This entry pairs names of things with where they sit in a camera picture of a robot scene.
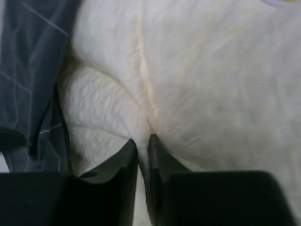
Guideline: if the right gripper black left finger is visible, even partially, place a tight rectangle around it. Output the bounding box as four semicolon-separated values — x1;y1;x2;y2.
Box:
0;140;138;226

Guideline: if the cream yellow pillow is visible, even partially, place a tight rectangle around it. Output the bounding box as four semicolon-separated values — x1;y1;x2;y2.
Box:
58;0;301;226

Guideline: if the dark grey checked pillowcase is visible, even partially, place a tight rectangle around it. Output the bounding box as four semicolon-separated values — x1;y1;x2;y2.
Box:
0;0;79;172

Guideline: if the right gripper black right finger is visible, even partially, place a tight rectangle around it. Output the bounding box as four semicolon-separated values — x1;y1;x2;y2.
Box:
148;134;297;226

